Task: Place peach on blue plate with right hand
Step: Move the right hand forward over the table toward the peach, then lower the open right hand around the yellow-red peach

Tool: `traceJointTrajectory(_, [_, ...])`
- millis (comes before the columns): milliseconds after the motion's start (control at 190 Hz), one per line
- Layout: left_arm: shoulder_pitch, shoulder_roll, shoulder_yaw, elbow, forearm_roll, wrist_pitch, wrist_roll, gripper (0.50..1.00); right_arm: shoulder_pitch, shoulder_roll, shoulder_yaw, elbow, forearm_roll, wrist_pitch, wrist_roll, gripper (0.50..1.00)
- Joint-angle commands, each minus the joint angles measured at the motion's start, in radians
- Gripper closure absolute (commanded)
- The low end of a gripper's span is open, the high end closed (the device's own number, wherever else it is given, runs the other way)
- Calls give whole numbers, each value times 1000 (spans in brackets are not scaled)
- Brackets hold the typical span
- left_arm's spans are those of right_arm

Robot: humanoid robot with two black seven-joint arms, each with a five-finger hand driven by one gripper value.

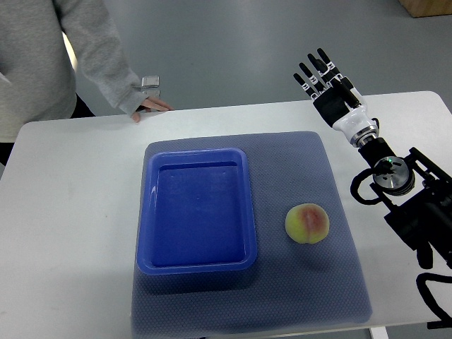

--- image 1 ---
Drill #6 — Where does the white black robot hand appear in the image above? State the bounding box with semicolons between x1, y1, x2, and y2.
293;48;379;145

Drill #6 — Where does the yellow red peach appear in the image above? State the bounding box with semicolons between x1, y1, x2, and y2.
285;203;330;244

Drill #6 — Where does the grey sweatshirt sleeve forearm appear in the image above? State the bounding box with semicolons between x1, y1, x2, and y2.
61;1;145;116

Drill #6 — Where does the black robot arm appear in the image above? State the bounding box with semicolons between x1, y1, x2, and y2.
293;49;451;269

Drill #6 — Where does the lower metal floor plate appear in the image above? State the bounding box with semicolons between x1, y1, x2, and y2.
141;88;160;98

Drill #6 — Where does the metal floor plate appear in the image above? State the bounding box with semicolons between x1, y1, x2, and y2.
141;76;160;88
141;88;160;98

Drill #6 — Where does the upper metal floor plate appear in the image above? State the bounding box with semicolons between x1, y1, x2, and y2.
141;76;160;88

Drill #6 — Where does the person's hand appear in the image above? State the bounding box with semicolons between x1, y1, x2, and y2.
131;97;174;123

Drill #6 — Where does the brown wooden box corner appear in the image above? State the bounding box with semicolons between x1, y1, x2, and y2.
399;0;451;18

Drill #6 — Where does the blue plastic tray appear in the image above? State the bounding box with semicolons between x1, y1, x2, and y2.
136;148;257;277

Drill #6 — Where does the blue-grey textured mat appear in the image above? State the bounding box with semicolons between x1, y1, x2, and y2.
131;131;372;338

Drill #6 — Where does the white table leg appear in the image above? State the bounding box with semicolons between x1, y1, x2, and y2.
369;326;389;339

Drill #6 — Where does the person's grey sweatshirt torso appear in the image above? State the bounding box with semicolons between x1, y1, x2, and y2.
1;1;76;143

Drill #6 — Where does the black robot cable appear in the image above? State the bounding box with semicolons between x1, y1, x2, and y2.
415;272;452;322

